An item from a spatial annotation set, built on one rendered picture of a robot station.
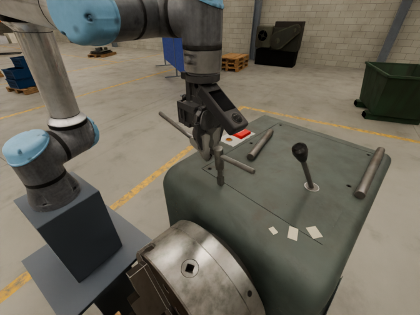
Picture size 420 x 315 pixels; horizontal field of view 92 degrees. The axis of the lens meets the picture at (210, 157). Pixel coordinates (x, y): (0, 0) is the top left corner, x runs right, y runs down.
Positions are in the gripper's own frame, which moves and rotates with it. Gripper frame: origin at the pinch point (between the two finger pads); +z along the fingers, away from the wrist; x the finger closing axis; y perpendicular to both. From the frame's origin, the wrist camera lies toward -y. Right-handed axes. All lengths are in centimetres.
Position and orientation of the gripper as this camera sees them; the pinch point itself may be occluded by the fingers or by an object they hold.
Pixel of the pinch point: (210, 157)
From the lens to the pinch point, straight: 51.5
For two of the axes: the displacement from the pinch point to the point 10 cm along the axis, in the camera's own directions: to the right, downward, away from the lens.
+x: -7.1, 4.0, -5.8
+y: -7.1, -4.0, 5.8
